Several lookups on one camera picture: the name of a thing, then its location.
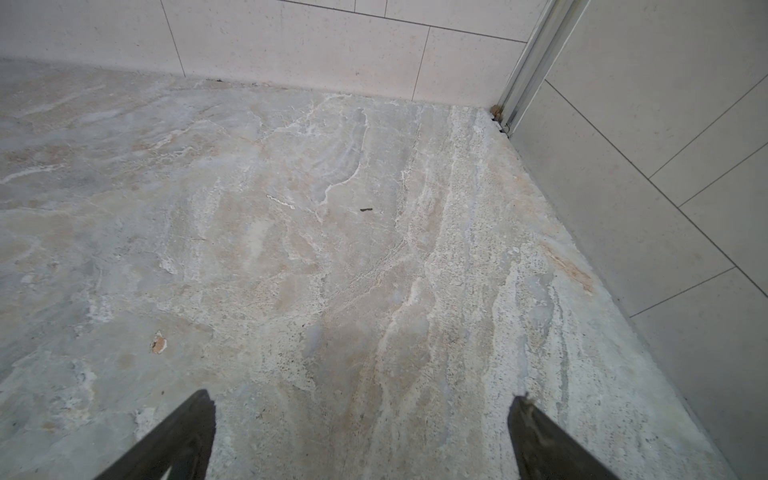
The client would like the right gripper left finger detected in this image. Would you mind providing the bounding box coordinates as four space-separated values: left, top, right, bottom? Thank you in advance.
98 389 216 480

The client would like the corner metal post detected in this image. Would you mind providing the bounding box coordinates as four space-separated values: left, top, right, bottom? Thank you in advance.
496 0 590 138

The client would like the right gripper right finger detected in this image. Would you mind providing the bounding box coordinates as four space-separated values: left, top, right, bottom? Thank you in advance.
507 395 618 480

